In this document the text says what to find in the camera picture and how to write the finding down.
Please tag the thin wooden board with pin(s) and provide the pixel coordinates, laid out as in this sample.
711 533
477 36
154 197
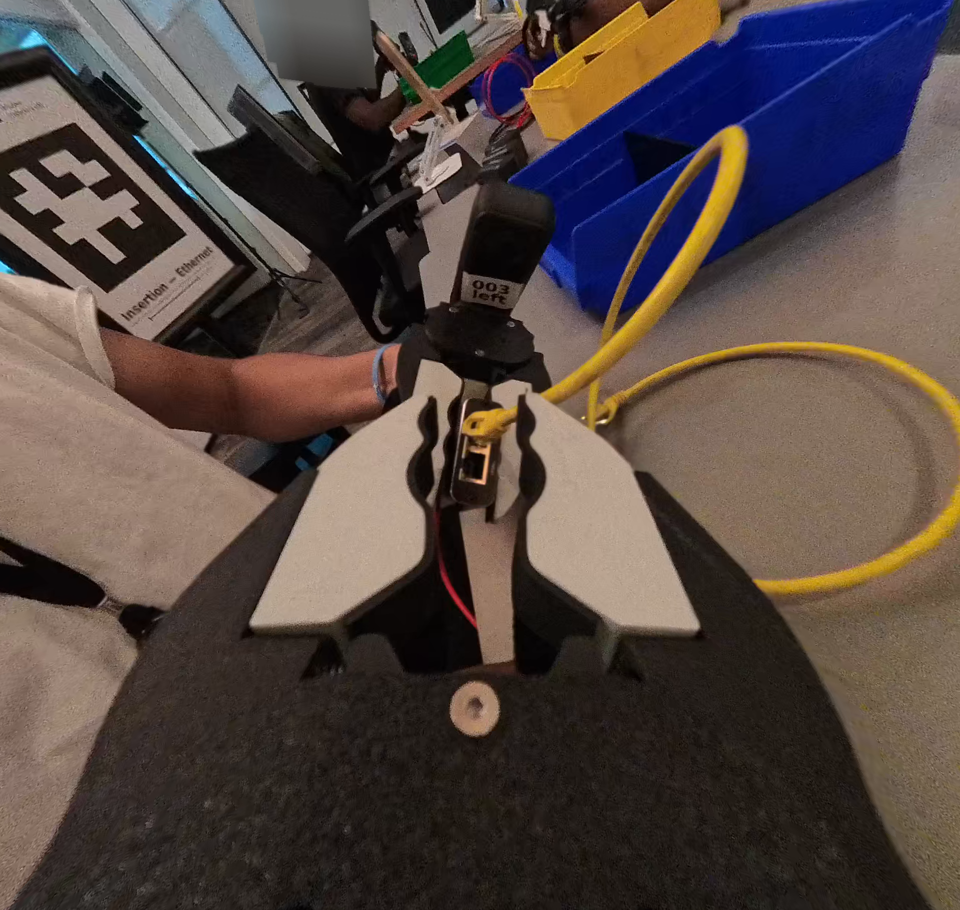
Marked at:
409 74

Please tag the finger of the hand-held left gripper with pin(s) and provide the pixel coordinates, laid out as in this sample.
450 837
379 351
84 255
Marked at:
508 394
435 381

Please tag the yellow plastic bin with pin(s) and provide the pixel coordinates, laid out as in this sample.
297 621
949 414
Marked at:
622 77

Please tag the black office chair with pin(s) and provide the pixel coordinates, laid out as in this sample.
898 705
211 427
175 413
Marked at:
300 197

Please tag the blue wristband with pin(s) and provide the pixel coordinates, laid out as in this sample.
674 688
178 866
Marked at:
379 377

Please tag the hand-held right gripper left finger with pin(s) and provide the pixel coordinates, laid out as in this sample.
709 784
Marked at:
345 542

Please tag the blue black chair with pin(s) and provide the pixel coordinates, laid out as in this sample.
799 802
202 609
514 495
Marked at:
300 460

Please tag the green plastic bin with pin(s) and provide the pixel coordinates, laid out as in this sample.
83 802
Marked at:
442 62

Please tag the black ethernet port adapter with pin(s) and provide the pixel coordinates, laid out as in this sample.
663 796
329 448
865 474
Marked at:
474 491

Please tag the black bin divider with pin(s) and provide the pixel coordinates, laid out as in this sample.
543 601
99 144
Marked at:
652 160

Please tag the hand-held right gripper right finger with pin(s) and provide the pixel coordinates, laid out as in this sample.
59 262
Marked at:
607 542

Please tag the blue plastic bin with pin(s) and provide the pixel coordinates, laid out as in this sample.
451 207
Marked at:
825 100

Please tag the person's left forearm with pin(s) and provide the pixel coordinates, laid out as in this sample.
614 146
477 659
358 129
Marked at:
262 392

